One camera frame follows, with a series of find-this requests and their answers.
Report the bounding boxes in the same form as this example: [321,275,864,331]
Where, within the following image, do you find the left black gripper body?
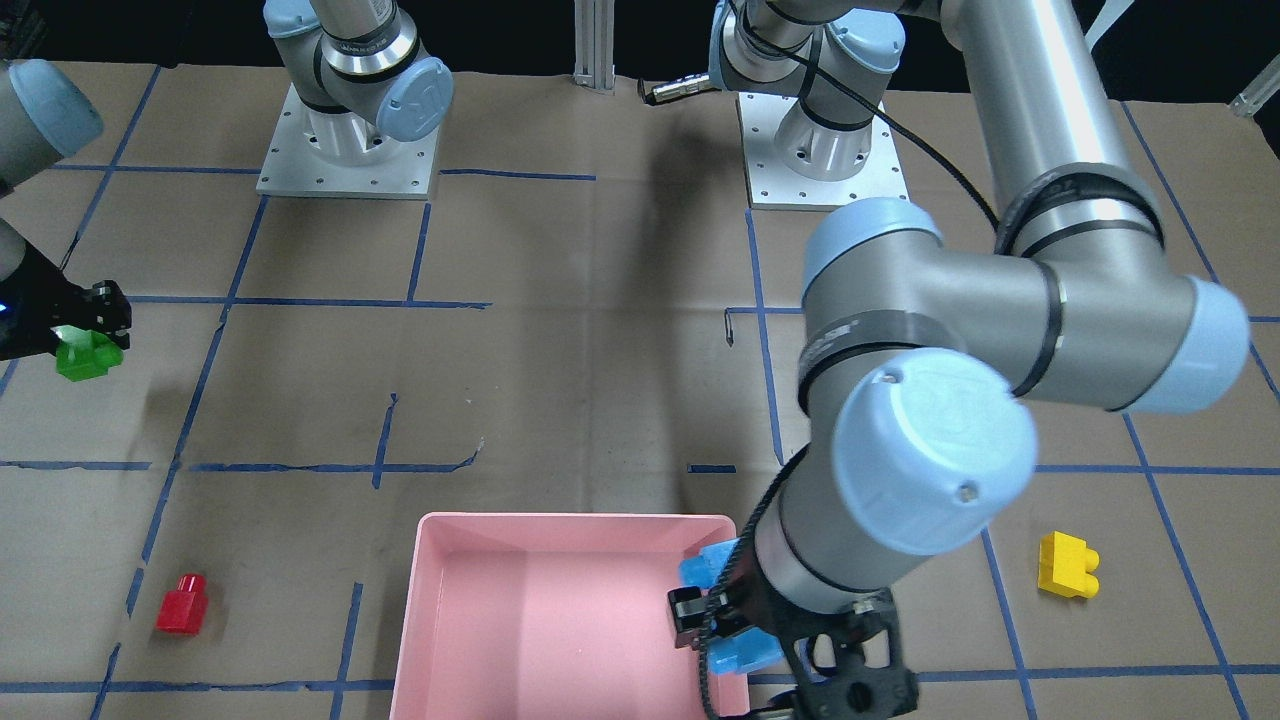
[700,544,919,719]

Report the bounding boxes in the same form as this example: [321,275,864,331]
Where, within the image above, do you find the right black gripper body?
[1,245,96,360]

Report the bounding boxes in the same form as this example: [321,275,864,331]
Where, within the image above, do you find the green toy block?
[52,325,125,382]

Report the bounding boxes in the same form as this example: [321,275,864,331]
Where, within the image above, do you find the blue toy block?
[669,539,785,676]

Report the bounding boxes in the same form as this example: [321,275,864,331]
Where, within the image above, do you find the yellow toy block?
[1037,530,1100,600]

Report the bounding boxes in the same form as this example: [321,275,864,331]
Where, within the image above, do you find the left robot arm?
[668,1,1251,719]

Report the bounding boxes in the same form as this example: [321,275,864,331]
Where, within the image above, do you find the pink plastic box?
[390,512,736,719]

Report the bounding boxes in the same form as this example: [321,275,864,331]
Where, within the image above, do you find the red toy block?
[154,573,210,637]

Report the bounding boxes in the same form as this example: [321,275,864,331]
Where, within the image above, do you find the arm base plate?
[739,94,909,211]
[256,87,443,201]

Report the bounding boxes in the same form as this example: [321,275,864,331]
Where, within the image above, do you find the aluminium frame post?
[572,0,616,95]

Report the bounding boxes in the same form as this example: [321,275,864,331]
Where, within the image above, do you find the black corrugated cable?
[740,20,1001,233]

